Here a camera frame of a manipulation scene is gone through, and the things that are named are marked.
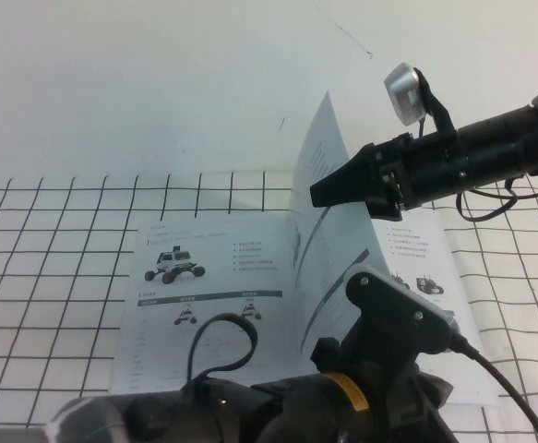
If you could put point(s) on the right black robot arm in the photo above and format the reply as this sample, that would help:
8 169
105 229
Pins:
490 147

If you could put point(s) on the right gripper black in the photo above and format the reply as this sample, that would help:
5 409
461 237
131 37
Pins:
390 180

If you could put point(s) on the white product catalog book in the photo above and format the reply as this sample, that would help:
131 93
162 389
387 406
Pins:
231 277

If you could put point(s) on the right black camera mount bracket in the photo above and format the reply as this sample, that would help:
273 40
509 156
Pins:
439 113

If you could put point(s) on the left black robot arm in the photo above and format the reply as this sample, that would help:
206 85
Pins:
273 410

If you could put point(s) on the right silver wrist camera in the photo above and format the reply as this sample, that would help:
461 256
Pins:
404 94

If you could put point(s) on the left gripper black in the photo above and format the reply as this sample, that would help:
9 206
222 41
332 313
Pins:
379 355

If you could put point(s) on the white black-grid checkered tablecloth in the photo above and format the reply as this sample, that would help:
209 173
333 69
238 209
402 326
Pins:
42 277

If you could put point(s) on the left black camera mount plate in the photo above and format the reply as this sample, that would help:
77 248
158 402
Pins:
388 309

